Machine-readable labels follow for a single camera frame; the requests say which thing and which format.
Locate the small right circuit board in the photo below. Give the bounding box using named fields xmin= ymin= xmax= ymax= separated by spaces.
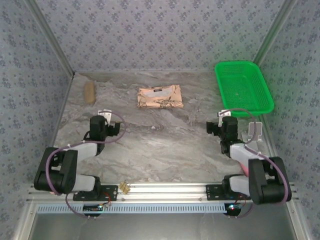
xmin=224 ymin=202 xmax=245 ymax=216

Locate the gold binder clip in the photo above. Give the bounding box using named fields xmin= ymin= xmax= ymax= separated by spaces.
xmin=118 ymin=181 xmax=131 ymax=195

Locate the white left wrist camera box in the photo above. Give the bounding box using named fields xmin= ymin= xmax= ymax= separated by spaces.
xmin=97 ymin=109 xmax=113 ymax=123

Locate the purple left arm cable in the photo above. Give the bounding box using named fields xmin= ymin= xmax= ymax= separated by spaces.
xmin=46 ymin=112 xmax=126 ymax=220

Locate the peach printed t-shirt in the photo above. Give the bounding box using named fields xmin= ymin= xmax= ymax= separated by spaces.
xmin=136 ymin=84 xmax=185 ymax=110

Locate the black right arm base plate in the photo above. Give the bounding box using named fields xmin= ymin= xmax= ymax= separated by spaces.
xmin=205 ymin=184 xmax=252 ymax=202

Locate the tan oblong brush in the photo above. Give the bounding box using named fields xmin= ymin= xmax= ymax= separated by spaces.
xmin=83 ymin=81 xmax=96 ymax=105

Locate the aluminium mounting rail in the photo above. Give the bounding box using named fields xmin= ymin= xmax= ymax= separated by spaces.
xmin=26 ymin=181 xmax=300 ymax=203

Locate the aluminium frame post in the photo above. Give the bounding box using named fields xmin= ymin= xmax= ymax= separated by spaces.
xmin=24 ymin=0 xmax=76 ymax=77
xmin=247 ymin=0 xmax=300 ymax=77

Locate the small left circuit board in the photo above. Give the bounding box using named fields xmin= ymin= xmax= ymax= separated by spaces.
xmin=82 ymin=203 xmax=112 ymax=213

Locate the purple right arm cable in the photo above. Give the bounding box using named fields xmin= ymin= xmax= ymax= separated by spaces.
xmin=224 ymin=107 xmax=292 ymax=220

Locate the white phone stand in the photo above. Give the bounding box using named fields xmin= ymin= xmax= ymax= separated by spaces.
xmin=241 ymin=121 xmax=264 ymax=145

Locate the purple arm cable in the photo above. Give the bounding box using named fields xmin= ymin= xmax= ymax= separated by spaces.
xmin=46 ymin=112 xmax=126 ymax=220
xmin=224 ymin=107 xmax=292 ymax=220

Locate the pink toy microphone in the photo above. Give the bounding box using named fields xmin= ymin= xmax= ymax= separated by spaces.
xmin=239 ymin=162 xmax=251 ymax=177

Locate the small circuit board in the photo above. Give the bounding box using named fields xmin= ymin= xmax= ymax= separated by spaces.
xmin=82 ymin=203 xmax=112 ymax=213
xmin=224 ymin=202 xmax=245 ymax=216

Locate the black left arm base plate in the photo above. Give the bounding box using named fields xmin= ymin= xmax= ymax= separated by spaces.
xmin=72 ymin=184 xmax=119 ymax=202

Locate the green plastic mesh basket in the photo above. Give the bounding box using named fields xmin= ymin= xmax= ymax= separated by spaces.
xmin=214 ymin=60 xmax=275 ymax=118

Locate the pale blue slotted cable duct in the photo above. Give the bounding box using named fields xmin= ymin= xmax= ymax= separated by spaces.
xmin=36 ymin=202 xmax=228 ymax=214

